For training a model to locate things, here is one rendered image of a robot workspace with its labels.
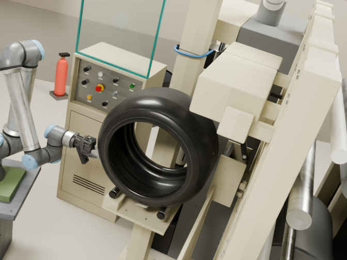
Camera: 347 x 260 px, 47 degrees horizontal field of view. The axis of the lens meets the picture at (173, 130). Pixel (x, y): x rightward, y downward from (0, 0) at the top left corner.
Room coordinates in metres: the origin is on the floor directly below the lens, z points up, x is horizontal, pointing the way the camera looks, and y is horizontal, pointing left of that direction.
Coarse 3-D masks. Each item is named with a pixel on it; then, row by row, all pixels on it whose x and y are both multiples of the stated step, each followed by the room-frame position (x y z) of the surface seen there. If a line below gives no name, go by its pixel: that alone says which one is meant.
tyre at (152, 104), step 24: (144, 96) 1.70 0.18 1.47; (168, 96) 1.73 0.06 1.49; (120, 120) 1.63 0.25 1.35; (144, 120) 1.60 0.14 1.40; (168, 120) 1.59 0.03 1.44; (192, 120) 1.63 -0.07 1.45; (120, 144) 1.89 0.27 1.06; (192, 144) 1.56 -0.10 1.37; (216, 144) 1.73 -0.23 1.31; (120, 168) 1.78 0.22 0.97; (144, 168) 1.88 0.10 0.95; (168, 168) 1.88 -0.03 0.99; (192, 168) 1.55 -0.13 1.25; (144, 192) 1.71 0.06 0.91; (168, 192) 1.73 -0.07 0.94; (192, 192) 1.55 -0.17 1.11
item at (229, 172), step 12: (228, 144) 2.01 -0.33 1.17; (240, 144) 2.00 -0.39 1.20; (228, 156) 1.85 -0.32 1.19; (240, 156) 1.99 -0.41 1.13; (216, 168) 1.83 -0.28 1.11; (228, 168) 1.82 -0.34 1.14; (240, 168) 1.80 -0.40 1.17; (216, 180) 1.82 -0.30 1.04; (228, 180) 1.81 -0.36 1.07; (240, 180) 1.80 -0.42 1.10; (216, 192) 1.82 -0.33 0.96; (228, 192) 1.81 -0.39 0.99; (228, 204) 1.80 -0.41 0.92
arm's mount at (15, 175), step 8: (8, 168) 1.94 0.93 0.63; (16, 168) 1.96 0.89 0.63; (8, 176) 1.86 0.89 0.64; (16, 176) 1.88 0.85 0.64; (0, 184) 1.77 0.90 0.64; (8, 184) 1.79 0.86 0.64; (16, 184) 1.81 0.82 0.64; (0, 192) 1.70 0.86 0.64; (8, 192) 1.72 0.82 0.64; (0, 200) 1.68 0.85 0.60; (8, 200) 1.69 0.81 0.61
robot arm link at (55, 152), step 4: (48, 144) 1.80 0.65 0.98; (48, 148) 1.79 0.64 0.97; (52, 148) 1.80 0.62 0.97; (56, 148) 1.80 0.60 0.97; (60, 148) 1.82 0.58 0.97; (52, 152) 1.78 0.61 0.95; (56, 152) 1.80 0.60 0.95; (60, 152) 1.83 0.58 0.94; (52, 156) 1.77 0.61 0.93; (56, 156) 1.80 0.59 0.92; (60, 156) 1.83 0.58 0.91; (52, 160) 1.78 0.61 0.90; (56, 160) 1.81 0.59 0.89
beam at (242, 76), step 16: (240, 48) 1.80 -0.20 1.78; (224, 64) 1.51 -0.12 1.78; (240, 64) 1.56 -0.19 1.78; (256, 64) 1.62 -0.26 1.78; (272, 64) 1.69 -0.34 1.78; (208, 80) 1.31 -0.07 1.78; (224, 80) 1.33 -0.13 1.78; (240, 80) 1.37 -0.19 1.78; (256, 80) 1.42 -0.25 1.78; (272, 80) 1.48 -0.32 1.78; (208, 96) 1.31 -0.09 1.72; (224, 96) 1.30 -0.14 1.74; (240, 96) 1.28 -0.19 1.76; (256, 96) 1.27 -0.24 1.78; (208, 112) 1.30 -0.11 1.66; (256, 112) 1.27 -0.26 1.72
